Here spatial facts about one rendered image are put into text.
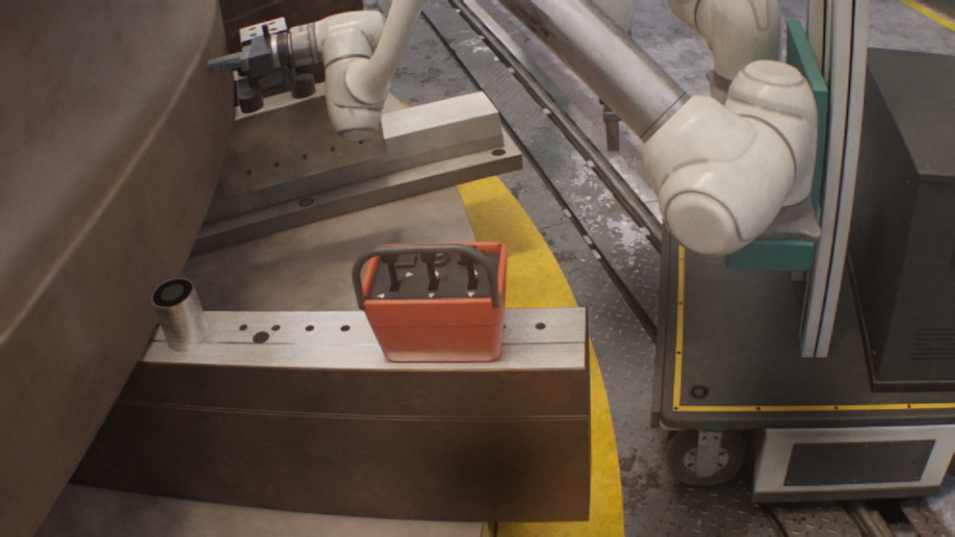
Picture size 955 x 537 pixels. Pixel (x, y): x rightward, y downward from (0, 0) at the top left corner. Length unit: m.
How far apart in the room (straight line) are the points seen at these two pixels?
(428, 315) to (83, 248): 0.53
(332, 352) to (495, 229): 1.49
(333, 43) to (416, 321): 0.76
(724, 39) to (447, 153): 0.94
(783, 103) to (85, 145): 1.14
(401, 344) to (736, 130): 0.56
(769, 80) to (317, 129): 1.25
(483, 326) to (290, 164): 1.14
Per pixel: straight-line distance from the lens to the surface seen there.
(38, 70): 1.48
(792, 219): 1.48
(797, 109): 1.37
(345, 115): 1.76
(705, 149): 1.21
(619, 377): 2.25
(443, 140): 2.43
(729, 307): 1.96
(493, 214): 2.86
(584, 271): 2.59
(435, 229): 2.26
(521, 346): 1.32
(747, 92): 1.37
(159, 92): 1.72
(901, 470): 1.91
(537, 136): 3.28
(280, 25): 2.30
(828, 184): 1.61
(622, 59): 1.26
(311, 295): 2.13
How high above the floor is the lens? 1.56
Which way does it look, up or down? 36 degrees down
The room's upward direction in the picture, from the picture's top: 7 degrees counter-clockwise
